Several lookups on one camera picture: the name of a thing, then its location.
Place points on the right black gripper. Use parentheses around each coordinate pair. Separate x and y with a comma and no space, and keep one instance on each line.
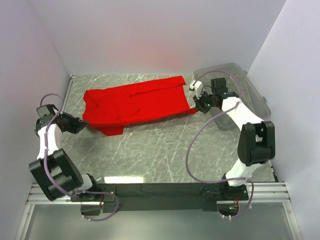
(199,104)

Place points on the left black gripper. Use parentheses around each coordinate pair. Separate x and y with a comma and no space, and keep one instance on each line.
(76,122)

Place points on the red t shirt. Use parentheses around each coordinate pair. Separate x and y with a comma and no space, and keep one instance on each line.
(110,110)

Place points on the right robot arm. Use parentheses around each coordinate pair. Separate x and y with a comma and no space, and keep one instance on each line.
(256,144)

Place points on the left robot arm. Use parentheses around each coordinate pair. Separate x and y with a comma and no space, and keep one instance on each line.
(52,161)

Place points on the clear plastic bin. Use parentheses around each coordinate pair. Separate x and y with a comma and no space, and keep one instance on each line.
(236,79)

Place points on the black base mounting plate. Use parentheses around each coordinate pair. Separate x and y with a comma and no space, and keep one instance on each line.
(173,196)

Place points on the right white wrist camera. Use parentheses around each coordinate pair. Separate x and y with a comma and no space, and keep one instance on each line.
(196,86)

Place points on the aluminium rail frame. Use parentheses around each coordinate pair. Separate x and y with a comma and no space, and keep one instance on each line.
(266,215)

